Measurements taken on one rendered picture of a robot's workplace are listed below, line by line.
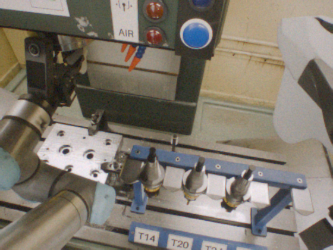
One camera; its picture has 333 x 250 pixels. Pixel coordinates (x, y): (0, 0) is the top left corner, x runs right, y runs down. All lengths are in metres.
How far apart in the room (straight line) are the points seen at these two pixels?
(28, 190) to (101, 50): 0.78
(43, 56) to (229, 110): 1.41
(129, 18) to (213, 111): 1.43
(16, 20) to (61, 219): 0.28
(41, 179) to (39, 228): 0.15
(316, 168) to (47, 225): 1.17
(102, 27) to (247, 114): 1.51
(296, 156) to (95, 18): 1.20
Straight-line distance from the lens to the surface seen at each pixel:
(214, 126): 1.60
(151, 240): 0.87
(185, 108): 1.30
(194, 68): 1.15
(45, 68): 0.51
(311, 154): 1.37
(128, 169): 0.64
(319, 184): 1.29
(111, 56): 1.17
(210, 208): 0.96
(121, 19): 0.30
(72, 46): 0.55
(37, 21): 0.36
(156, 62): 1.11
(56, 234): 0.40
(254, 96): 1.74
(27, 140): 0.48
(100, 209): 0.47
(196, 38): 0.28
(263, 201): 0.66
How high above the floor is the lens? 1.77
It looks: 49 degrees down
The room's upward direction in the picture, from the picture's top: 5 degrees clockwise
